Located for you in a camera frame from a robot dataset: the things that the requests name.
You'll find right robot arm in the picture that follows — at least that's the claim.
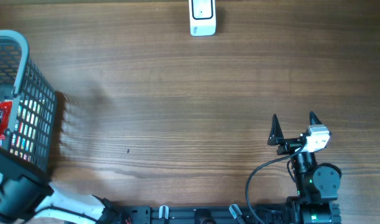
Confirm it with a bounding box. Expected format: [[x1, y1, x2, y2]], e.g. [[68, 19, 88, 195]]
[[259, 111, 342, 223]]

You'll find black camera cable right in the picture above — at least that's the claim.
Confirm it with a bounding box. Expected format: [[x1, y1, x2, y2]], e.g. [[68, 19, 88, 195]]
[[245, 143, 307, 224]]

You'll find snack packet in basket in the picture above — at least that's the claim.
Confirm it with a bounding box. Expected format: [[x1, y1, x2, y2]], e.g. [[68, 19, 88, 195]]
[[9, 100, 46, 162]]

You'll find white barcode scanner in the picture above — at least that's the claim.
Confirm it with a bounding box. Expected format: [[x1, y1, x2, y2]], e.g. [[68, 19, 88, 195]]
[[188, 0, 216, 37]]

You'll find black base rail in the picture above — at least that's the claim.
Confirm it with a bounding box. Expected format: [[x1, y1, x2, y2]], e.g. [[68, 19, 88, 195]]
[[121, 203, 343, 224]]

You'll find grey plastic shopping basket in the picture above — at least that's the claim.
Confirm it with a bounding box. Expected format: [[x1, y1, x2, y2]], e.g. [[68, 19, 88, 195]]
[[0, 30, 57, 171]]

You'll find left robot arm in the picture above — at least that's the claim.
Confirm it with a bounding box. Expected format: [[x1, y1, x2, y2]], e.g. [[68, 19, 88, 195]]
[[0, 147, 122, 223]]

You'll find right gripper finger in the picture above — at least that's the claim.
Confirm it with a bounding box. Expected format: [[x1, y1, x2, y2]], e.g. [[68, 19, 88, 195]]
[[267, 114, 284, 146], [309, 111, 322, 125]]

